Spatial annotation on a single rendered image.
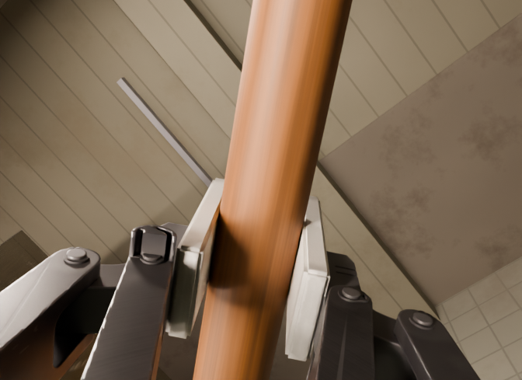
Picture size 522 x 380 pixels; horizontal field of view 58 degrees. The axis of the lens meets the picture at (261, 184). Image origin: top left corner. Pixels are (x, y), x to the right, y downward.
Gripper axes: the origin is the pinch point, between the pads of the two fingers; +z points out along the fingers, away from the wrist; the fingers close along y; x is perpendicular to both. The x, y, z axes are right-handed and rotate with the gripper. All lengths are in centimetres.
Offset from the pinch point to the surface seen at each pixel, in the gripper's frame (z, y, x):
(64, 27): 276, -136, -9
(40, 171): 282, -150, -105
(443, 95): 268, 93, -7
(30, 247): 152, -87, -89
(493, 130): 268, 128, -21
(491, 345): 217, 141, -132
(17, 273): 136, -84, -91
